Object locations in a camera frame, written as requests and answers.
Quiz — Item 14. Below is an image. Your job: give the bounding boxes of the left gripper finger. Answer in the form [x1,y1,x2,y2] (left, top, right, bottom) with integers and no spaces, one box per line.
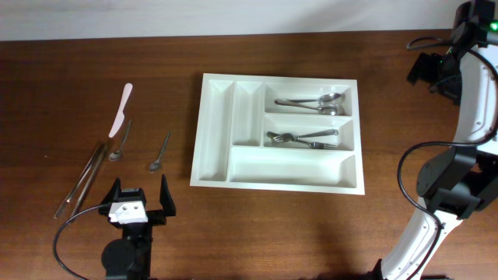
[101,178,121,205]
[160,174,177,217]

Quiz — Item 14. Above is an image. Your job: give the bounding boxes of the steel tablespoon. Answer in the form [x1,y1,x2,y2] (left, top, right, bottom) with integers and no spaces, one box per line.
[274,99,345,116]
[291,93,345,105]

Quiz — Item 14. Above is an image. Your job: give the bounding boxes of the steel fork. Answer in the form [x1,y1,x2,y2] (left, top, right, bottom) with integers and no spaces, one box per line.
[266,131,336,149]
[266,129,338,143]

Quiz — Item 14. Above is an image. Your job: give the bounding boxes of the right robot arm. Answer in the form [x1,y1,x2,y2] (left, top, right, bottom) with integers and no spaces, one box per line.
[365,0,497,279]

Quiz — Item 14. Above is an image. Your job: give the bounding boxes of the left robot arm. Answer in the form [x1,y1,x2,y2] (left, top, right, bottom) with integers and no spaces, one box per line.
[99,176,177,280]

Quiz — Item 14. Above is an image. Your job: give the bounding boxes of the small teaspoon near tray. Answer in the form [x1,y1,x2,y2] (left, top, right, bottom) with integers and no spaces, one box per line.
[149,131,170,173]

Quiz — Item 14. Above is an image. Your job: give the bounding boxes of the small teaspoon near knife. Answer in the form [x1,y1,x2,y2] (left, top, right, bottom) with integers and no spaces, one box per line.
[108,119,132,162]

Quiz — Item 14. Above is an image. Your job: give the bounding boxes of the long metal tongs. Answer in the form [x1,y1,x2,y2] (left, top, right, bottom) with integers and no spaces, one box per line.
[54,143,108,219]

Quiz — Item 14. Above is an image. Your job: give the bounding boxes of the white plastic cutlery tray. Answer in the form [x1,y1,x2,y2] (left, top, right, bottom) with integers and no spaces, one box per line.
[190,73,365,195]

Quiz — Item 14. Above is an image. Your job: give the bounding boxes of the pink plastic knife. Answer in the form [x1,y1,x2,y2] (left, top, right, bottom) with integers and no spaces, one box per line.
[108,83,133,138]

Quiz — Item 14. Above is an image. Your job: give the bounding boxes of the left black cable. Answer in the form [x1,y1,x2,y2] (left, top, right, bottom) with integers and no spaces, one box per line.
[52,205,106,280]

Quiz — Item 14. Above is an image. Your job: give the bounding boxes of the black cable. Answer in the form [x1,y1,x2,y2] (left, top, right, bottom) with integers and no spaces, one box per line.
[396,36,498,280]
[52,205,106,280]

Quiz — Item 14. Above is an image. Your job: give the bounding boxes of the right black cable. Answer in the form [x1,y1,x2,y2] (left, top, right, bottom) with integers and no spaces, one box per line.
[396,36,498,280]

